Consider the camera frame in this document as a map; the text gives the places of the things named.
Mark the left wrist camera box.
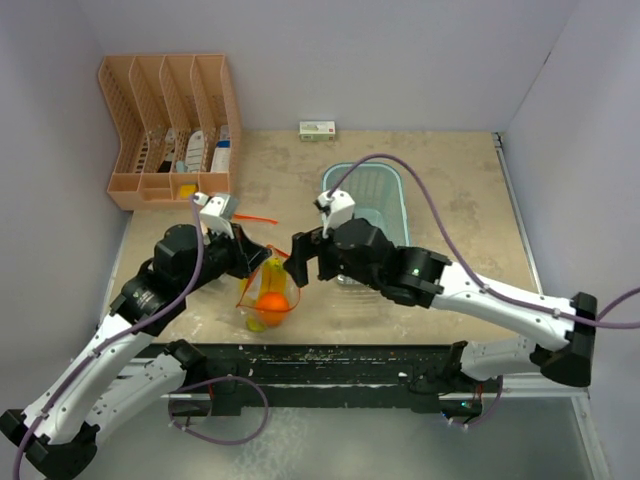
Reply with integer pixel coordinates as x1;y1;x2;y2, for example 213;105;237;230
195;192;239;239

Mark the small orange tangerine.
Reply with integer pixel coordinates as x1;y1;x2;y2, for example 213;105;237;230
255;292;290;327

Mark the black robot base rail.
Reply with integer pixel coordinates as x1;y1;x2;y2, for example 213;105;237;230
164;340;499;416

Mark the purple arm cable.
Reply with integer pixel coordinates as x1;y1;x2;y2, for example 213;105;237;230
327;153;640;330
12;197;206;480

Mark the light blue plastic basket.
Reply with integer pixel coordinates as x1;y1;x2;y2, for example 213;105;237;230
339;162;411;246

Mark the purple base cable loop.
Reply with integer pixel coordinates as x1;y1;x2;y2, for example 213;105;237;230
167;374;272;446

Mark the pink plastic file organizer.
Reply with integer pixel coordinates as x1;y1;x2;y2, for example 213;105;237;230
98;54;242;211

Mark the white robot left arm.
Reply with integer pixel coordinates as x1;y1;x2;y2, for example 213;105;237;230
1;224;272;479

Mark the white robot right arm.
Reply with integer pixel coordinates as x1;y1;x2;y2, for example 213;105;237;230
284;219;597;391

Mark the white blue box in organizer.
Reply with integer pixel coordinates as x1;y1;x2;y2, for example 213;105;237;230
209;125;231;173

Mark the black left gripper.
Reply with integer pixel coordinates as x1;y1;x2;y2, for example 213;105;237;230
179;220;271;295

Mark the white bottle in organizer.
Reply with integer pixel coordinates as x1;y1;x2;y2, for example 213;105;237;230
184;130;206;173

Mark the small green white box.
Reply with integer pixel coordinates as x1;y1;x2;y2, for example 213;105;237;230
299;121;336;142

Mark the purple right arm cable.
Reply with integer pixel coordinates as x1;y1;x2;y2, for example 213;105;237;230
327;153;640;330

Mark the yellow banana bunch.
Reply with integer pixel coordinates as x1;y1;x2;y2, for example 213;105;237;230
239;257;294;332

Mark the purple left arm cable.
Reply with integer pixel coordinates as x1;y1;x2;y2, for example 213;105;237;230
12;197;206;480

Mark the yellow block in organizer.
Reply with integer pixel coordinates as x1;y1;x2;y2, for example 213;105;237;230
178;184;198;200

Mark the clear zip bag orange zipper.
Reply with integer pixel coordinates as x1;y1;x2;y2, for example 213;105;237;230
232;214;279;225

